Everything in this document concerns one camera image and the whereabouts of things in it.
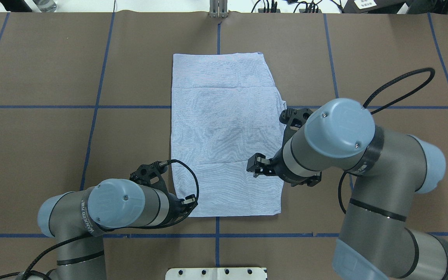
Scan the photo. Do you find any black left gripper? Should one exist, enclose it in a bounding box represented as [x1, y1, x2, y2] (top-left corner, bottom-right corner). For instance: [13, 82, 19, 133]
[166, 193, 198, 226]

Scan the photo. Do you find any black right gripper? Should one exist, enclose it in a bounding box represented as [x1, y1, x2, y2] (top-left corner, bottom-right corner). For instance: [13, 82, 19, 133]
[247, 150, 322, 187]

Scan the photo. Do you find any blue striped button shirt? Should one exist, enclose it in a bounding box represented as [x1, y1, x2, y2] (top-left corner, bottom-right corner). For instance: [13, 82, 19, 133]
[170, 52, 286, 217]

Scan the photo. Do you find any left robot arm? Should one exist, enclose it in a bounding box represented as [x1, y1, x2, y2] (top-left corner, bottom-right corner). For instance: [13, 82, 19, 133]
[16, 178, 199, 280]

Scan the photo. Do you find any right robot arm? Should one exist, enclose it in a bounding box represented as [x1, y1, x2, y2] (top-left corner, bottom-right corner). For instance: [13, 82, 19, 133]
[247, 98, 448, 280]

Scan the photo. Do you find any black device with label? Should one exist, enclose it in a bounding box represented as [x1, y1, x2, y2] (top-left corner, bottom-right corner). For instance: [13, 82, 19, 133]
[342, 0, 406, 14]

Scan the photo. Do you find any clear water bottle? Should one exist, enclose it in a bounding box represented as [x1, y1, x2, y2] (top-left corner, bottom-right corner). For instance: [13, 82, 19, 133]
[33, 0, 57, 13]

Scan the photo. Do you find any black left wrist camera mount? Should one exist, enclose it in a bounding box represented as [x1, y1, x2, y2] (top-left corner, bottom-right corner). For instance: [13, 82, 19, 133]
[129, 161, 169, 194]

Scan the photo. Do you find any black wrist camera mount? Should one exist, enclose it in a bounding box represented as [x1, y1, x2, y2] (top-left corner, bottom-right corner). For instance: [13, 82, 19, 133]
[129, 161, 169, 194]
[279, 108, 313, 141]

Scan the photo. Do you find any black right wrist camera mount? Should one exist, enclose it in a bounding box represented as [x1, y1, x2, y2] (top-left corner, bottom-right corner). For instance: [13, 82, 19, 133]
[279, 108, 313, 141]

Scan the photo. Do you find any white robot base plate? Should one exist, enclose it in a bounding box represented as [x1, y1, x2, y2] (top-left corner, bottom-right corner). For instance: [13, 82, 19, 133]
[165, 267, 268, 280]

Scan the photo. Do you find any grey aluminium frame post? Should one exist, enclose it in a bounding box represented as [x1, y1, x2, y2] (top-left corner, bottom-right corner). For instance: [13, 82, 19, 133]
[209, 0, 229, 18]

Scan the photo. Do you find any black cable bundle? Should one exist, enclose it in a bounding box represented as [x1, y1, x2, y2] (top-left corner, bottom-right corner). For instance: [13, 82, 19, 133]
[251, 0, 343, 14]

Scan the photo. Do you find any black left camera cable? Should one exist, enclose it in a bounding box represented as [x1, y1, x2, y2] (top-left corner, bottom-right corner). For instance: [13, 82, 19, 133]
[0, 159, 200, 280]

